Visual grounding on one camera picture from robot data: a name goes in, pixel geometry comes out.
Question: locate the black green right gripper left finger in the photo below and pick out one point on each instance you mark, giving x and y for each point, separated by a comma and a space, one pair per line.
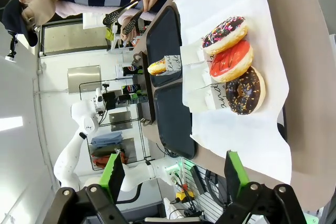
110, 179

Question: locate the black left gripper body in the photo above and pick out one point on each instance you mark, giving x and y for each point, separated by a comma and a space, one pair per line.
124, 99

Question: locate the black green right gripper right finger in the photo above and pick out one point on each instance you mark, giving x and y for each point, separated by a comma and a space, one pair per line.
236, 179

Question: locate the black Pepsi can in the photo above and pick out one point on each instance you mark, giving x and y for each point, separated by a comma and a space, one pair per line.
131, 70
130, 88

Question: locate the yellow iced sprinkle donut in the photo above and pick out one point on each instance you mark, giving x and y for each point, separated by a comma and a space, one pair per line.
156, 68

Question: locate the doughnut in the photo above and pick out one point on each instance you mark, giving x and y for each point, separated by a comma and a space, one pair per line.
173, 64
191, 53
195, 74
210, 100

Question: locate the black slotted serving tongs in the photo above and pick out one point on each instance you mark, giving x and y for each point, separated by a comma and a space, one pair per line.
111, 16

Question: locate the chocolate donut with orange sprinkles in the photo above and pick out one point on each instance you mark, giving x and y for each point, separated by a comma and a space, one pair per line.
246, 90

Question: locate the red glazed donut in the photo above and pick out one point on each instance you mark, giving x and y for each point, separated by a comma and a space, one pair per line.
231, 60

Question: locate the chocolate donut with rainbow sprinkles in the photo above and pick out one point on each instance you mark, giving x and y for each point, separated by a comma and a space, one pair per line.
225, 33

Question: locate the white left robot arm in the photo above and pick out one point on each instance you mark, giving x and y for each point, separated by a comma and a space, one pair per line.
65, 161

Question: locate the person's right hand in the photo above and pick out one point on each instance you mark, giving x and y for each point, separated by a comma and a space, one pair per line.
131, 35

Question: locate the folded red cloth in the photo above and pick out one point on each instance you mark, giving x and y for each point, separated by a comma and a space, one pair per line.
101, 160

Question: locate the folded dark cloth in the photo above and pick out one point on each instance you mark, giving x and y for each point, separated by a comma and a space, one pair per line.
105, 150

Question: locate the white slatted robot cart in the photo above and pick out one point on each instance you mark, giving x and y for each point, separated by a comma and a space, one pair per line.
210, 200

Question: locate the black power adapter box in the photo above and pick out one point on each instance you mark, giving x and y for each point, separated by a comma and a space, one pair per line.
197, 179

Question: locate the large white paper sheet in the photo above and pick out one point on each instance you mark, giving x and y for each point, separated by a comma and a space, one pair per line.
236, 140

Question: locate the folded blue cloth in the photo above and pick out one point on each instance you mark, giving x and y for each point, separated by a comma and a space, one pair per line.
107, 138

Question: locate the black serving tray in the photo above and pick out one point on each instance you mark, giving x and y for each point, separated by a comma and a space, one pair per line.
173, 119
162, 37

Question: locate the yellow emergency stop box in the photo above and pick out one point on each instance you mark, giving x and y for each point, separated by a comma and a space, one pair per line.
183, 196

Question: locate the thin-framed glasses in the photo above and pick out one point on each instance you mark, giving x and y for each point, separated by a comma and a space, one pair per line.
30, 20

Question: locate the beige face mask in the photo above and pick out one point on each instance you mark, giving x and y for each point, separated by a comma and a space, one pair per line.
40, 9

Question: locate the dark navy cap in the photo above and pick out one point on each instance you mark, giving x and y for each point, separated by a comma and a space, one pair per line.
13, 22

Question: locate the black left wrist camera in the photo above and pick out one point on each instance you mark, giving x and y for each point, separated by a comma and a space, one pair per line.
109, 99

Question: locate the grey metal wall plate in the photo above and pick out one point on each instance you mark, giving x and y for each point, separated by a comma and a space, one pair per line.
84, 78

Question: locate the camera on black mount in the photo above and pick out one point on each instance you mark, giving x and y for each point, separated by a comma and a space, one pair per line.
11, 48

